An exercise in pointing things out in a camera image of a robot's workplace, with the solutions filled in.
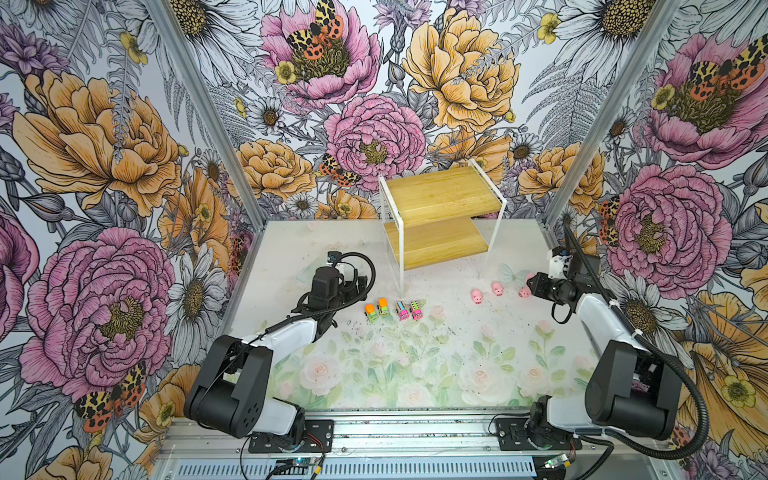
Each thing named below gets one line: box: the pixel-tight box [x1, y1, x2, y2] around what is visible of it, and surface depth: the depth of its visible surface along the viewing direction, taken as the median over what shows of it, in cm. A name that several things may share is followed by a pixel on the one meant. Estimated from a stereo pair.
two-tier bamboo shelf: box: [378, 159, 507, 298], surface depth 84 cm
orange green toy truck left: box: [364, 303, 378, 323], surface depth 96 cm
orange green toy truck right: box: [377, 297, 389, 316], surface depth 98 cm
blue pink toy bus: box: [395, 301, 410, 321], surface depth 96 cm
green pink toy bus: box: [409, 300, 424, 321], surface depth 96 cm
